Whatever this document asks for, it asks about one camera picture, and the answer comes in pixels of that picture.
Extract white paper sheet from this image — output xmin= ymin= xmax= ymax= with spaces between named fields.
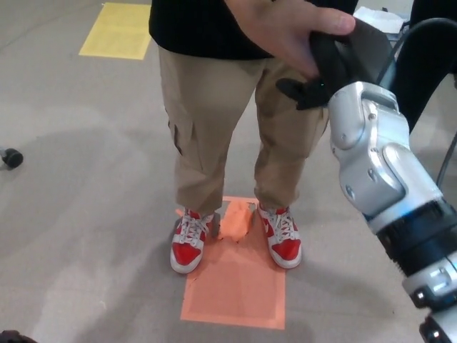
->
xmin=353 ymin=6 xmax=406 ymax=36

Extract black chair caster wheel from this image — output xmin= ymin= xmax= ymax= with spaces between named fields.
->
xmin=0 ymin=146 xmax=24 ymax=171

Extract yellow floor sheet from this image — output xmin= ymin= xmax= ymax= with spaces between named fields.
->
xmin=78 ymin=2 xmax=153 ymax=61

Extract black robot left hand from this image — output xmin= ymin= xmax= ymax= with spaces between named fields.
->
xmin=0 ymin=329 xmax=36 ymax=343

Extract beige cargo trousers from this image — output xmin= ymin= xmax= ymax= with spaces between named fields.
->
xmin=158 ymin=46 xmax=330 ymax=215

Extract black t-shirt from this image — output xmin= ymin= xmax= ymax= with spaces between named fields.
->
xmin=149 ymin=0 xmax=283 ymax=61

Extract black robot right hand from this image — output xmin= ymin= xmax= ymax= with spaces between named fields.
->
xmin=276 ymin=16 xmax=398 ymax=111

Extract black trousers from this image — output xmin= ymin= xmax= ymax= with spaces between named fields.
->
xmin=391 ymin=0 xmax=457 ymax=135

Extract red and white sneaker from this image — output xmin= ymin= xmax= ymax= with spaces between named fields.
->
xmin=256 ymin=202 xmax=303 ymax=269
xmin=170 ymin=207 xmax=215 ymax=275

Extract person's bare right hand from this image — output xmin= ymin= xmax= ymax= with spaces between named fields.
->
xmin=230 ymin=0 xmax=357 ymax=79

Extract orange floor sheet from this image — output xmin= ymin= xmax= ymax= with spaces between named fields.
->
xmin=180 ymin=195 xmax=286 ymax=330

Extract grey thin cable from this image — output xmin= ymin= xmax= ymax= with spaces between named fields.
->
xmin=440 ymin=131 xmax=457 ymax=180

